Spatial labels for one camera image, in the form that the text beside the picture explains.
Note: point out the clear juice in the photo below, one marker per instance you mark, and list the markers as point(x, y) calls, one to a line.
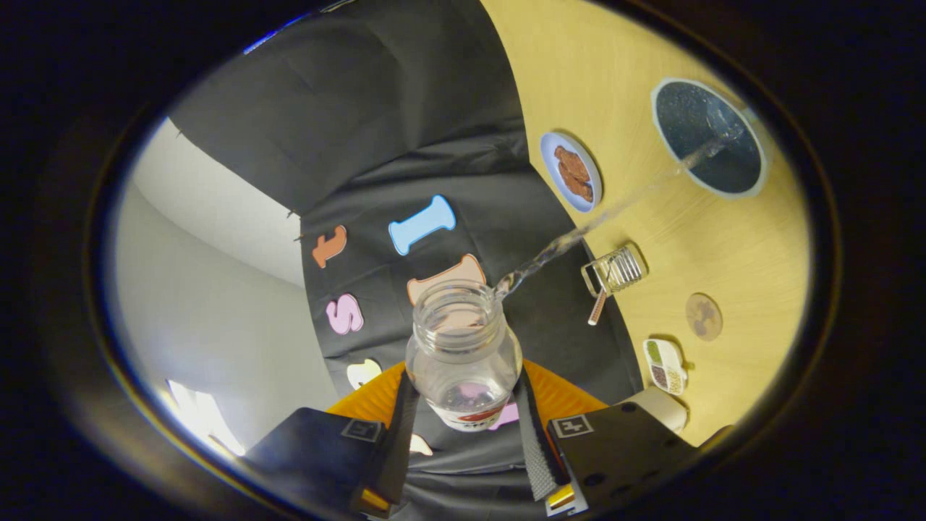
point(553, 250)

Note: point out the round brown coaster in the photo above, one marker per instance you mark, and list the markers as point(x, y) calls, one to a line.
point(704, 317)

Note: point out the brown cookie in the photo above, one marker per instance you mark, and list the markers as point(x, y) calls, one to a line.
point(579, 189)
point(571, 163)

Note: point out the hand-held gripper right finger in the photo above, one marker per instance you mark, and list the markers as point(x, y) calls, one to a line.
point(539, 450)

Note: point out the light blue plate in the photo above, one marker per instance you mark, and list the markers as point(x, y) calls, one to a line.
point(558, 189)

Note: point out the dark blue cup white rim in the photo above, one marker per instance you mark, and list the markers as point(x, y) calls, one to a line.
point(705, 155)

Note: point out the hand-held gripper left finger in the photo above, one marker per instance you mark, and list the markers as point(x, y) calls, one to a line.
point(396, 443)

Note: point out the white rounded container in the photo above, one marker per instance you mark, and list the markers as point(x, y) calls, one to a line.
point(662, 409)

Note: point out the black backdrop cloth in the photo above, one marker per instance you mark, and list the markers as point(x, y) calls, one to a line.
point(405, 123)

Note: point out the clear plastic juice bottle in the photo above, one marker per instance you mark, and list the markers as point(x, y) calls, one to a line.
point(463, 362)

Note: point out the white divided dish with seeds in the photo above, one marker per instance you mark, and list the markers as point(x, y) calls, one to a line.
point(665, 365)

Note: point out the wooden table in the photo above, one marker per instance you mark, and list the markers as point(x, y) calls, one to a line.
point(723, 246)

